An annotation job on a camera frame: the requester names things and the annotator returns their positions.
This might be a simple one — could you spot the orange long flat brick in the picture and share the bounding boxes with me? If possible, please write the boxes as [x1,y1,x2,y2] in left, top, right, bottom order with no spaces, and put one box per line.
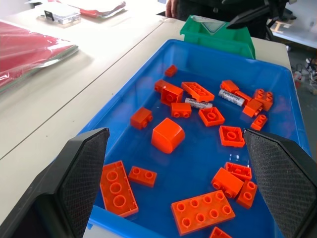
[181,81,215,102]

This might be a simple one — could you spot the orange square hollow brick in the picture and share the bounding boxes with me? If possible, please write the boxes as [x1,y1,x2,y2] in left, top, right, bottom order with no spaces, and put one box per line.
[198,107,225,127]
[219,125,246,148]

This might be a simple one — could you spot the orange long hollow brick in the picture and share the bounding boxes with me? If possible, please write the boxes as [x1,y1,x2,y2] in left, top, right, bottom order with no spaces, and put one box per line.
[100,160,139,218]

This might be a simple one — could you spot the cables on floor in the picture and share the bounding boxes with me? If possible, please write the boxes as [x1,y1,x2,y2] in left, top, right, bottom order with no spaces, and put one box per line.
[293,57,317,84]

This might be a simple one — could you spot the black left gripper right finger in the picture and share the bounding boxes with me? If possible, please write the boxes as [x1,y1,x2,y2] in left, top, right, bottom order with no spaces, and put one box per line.
[243,128,317,238]

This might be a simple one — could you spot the bystander in dark clothing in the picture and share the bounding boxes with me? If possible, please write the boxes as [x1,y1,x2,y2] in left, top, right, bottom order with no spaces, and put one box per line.
[177,0,267,25]

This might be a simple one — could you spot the clear plastic bag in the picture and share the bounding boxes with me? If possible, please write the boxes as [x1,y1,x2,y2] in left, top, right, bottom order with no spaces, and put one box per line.
[190,15,230,35]

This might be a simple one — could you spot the large orange rounded block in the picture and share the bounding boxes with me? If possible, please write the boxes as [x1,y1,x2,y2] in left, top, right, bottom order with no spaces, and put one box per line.
[151,118,186,154]

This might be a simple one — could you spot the white cylindrical battery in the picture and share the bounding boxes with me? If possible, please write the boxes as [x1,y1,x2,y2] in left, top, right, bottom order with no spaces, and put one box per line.
[184,97,213,109]
[218,89,245,107]

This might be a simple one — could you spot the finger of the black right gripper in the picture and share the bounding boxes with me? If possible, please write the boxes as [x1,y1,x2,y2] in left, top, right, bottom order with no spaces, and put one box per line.
[232,4,273,21]
[226,12,269,30]

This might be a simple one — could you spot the white flat box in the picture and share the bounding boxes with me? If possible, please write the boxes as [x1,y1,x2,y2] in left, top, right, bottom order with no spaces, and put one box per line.
[37,3,82,25]

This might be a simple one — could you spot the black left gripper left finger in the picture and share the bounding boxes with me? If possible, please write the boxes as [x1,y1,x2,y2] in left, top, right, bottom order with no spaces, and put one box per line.
[0,127,110,238]

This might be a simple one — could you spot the orange four-stud brick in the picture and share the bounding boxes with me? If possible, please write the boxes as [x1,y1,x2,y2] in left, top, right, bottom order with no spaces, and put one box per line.
[252,88,274,112]

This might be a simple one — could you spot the orange square toy brick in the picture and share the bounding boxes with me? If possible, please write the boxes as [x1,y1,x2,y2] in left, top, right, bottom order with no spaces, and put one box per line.
[160,83,184,107]

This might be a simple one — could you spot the large orange eight-stud plate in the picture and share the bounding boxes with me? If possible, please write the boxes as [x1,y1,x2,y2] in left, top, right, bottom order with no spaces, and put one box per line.
[170,190,236,236]

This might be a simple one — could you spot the red packages stack in plastic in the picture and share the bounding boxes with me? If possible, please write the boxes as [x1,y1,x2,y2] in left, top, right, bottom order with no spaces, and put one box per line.
[0,21,80,95]

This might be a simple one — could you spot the red flat plastic package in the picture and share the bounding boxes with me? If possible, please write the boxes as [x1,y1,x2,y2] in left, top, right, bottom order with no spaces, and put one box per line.
[68,0,127,18]

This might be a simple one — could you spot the bystander bare hand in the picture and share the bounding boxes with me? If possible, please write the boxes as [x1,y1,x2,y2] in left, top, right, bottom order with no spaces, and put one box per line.
[165,0,180,18]

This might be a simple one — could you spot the orange two-stud flat brick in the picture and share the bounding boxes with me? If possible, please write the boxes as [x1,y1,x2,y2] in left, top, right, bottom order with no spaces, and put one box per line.
[128,166,158,188]

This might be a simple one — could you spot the green plastic bin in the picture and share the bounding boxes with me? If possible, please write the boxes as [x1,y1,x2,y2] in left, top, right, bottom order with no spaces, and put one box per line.
[180,14,256,60]

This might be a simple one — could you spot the blue plastic bin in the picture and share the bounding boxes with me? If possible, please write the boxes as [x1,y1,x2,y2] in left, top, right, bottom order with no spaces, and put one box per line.
[76,39,313,238]

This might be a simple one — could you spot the small orange two-stud brick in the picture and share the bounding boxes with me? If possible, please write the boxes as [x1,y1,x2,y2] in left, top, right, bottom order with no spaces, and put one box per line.
[164,64,178,77]
[250,114,268,131]

